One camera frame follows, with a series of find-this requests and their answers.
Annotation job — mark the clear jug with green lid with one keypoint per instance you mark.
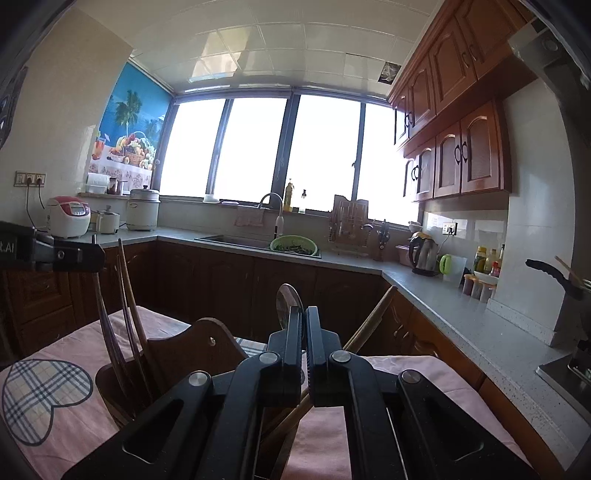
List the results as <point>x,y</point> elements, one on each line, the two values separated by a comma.
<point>445,265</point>

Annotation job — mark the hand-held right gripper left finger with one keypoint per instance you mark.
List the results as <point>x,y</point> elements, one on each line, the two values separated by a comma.
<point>295,350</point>

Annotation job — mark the steel gas stove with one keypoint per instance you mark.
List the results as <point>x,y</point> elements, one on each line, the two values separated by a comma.
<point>563,374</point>

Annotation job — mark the wall power socket strip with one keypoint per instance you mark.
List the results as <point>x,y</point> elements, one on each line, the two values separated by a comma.
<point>30,179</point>

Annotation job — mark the white paper towel roll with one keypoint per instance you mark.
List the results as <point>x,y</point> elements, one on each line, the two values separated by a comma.
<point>97,180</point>

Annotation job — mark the white bowl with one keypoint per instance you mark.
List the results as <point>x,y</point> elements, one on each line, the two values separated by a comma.
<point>414,226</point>

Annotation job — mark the steel kitchen sink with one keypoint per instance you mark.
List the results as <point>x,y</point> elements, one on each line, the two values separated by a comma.
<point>231,241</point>

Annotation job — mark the white and red rice cooker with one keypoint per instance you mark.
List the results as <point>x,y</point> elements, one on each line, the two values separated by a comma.
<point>69,217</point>

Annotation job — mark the wooden wall cabinets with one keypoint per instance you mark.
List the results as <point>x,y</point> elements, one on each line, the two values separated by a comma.
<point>461,152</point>

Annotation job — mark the large white electric pot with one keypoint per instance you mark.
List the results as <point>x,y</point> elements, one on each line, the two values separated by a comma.
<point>143,210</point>

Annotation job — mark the dark knife block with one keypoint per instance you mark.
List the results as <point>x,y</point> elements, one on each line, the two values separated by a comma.
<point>381,240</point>

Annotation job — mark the wooden cooking stick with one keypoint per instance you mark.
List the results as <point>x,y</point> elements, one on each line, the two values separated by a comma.
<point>565,267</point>

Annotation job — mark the green colander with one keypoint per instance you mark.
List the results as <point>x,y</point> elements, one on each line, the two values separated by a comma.
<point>293,244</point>

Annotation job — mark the steel electric kettle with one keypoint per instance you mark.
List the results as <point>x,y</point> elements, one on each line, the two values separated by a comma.
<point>425,254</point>

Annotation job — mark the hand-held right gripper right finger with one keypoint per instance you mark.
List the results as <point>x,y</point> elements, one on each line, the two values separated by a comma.
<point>318,360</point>

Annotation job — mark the group of condiment bottles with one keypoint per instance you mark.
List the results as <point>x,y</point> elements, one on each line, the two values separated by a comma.
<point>481,261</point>

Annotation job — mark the small dark-capped bottle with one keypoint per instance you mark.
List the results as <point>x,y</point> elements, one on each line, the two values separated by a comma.
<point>303,201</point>

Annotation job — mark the long wooden chopstick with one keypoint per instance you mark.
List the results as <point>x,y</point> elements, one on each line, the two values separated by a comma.
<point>374,314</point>

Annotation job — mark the wooden utensil holder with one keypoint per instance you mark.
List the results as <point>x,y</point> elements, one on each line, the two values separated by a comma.
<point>194,350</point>

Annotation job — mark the chrome kitchen faucet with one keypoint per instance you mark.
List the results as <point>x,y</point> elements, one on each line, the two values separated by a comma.
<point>279,221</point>

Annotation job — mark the small white electric cooker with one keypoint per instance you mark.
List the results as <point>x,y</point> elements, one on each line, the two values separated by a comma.
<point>110,221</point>

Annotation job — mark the spice jar set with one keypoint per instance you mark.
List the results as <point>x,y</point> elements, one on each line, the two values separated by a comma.
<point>478,288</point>

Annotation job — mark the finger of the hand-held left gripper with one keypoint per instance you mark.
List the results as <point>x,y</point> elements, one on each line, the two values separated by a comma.
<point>69,254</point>

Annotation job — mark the steel spoon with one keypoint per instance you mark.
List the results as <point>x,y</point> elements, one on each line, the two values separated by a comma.
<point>286,302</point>

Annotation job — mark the beach and fruit wall poster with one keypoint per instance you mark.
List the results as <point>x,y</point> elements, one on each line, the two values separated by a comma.
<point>134,106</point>

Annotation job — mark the yellow oil bottle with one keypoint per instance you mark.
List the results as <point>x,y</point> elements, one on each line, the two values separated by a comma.
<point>289,198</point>

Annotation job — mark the wooden dish rack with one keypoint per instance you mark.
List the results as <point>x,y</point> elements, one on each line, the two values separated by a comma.
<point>348,217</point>

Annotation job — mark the pink tablecloth with plaid hearts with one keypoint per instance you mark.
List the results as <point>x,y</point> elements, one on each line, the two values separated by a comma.
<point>46,424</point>

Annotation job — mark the black pan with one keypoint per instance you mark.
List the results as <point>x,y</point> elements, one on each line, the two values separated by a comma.
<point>549,272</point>

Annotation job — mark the large kitchen window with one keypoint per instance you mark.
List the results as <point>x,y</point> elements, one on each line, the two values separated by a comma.
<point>254,147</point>

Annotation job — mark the small wall socket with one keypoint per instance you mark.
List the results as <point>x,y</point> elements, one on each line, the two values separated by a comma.
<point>449,228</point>

